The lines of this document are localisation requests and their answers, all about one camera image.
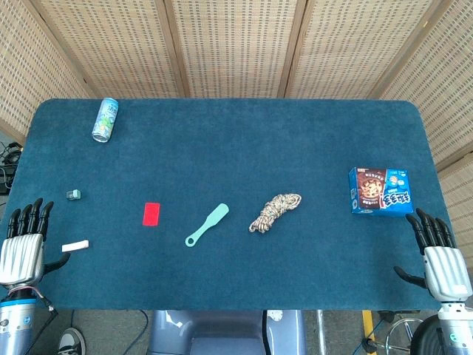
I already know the white stick eraser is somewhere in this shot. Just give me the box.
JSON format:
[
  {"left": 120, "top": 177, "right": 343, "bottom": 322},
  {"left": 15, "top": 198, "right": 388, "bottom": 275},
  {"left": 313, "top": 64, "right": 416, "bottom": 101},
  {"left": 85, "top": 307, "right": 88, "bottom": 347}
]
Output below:
[{"left": 61, "top": 240, "right": 90, "bottom": 253}]

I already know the mint green brush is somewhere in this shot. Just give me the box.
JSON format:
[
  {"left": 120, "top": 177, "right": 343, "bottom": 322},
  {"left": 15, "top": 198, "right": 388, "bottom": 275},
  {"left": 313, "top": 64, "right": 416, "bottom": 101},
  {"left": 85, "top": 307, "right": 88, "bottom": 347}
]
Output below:
[{"left": 184, "top": 203, "right": 230, "bottom": 248}]

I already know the light blue drink can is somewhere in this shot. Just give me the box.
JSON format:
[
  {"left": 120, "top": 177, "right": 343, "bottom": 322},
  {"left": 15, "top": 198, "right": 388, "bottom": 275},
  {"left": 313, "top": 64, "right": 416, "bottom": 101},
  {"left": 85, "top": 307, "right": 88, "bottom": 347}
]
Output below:
[{"left": 91, "top": 97, "right": 120, "bottom": 143}]

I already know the beige speckled rope bundle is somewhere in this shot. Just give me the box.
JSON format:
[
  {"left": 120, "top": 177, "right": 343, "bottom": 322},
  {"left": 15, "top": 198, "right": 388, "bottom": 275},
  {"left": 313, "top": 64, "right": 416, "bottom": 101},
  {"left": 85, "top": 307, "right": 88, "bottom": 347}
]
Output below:
[{"left": 248, "top": 192, "right": 302, "bottom": 234}]

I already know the red card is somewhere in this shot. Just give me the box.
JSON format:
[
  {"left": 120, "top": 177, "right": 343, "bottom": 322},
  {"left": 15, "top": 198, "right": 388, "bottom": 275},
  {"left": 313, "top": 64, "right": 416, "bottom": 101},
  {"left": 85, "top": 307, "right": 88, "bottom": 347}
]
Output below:
[{"left": 142, "top": 202, "right": 161, "bottom": 226}]

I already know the blue felt table cover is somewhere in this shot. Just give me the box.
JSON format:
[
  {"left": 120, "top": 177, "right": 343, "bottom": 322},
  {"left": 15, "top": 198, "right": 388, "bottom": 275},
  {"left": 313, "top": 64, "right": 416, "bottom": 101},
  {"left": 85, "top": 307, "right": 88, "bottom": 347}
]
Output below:
[{"left": 0, "top": 98, "right": 454, "bottom": 311}]

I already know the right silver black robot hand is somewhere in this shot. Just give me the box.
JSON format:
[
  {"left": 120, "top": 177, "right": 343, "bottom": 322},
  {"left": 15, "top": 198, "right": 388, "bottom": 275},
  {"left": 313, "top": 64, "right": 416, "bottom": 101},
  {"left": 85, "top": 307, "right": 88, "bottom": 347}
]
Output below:
[{"left": 393, "top": 208, "right": 473, "bottom": 303}]

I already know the grey-blue robot torso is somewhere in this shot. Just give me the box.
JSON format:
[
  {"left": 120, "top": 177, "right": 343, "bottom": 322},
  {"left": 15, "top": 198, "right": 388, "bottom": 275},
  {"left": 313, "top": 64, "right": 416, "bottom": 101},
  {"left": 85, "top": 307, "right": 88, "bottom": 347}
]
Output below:
[{"left": 146, "top": 309, "right": 307, "bottom": 355}]

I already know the grey sneaker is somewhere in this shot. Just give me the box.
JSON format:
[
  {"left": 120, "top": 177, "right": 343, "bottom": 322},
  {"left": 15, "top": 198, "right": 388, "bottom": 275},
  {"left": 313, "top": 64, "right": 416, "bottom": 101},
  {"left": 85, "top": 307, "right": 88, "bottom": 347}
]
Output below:
[{"left": 58, "top": 327, "right": 86, "bottom": 355}]

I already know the chrome stool base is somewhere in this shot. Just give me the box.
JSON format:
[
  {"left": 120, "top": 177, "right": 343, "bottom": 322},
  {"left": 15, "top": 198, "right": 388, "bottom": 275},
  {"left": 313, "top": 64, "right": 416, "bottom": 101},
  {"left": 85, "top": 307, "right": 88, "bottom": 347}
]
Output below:
[{"left": 378, "top": 310, "right": 426, "bottom": 352}]

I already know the woven bamboo folding screen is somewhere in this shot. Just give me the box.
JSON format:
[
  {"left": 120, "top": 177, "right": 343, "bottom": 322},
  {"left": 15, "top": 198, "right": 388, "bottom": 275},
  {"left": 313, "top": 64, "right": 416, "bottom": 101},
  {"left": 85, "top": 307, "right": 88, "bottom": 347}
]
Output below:
[{"left": 0, "top": 0, "right": 473, "bottom": 267}]

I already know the blue cookie box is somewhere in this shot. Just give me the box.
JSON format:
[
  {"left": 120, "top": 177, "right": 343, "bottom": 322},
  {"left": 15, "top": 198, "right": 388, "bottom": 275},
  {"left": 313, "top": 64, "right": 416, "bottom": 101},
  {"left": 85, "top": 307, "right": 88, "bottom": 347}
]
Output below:
[{"left": 347, "top": 166, "right": 415, "bottom": 216}]

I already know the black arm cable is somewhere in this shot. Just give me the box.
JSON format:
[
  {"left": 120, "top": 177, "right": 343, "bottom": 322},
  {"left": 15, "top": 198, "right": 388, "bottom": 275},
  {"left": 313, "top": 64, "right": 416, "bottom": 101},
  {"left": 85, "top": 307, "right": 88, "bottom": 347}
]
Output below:
[{"left": 35, "top": 290, "right": 60, "bottom": 315}]

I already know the black floor cable bundle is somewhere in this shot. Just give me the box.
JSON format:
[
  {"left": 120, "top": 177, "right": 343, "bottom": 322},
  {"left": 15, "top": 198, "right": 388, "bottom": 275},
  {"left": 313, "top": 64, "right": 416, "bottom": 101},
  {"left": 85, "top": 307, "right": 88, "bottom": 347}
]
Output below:
[{"left": 0, "top": 141, "right": 24, "bottom": 195}]

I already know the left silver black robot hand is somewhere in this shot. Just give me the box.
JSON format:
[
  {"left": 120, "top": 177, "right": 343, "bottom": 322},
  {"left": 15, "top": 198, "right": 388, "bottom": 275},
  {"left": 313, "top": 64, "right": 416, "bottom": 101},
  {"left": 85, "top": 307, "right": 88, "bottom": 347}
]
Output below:
[{"left": 0, "top": 197, "right": 71, "bottom": 289}]

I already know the metal table leg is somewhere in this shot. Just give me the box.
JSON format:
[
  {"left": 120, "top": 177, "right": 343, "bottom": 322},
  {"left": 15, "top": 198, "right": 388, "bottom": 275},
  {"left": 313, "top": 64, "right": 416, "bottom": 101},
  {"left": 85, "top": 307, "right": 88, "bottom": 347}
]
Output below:
[{"left": 316, "top": 309, "right": 328, "bottom": 355}]

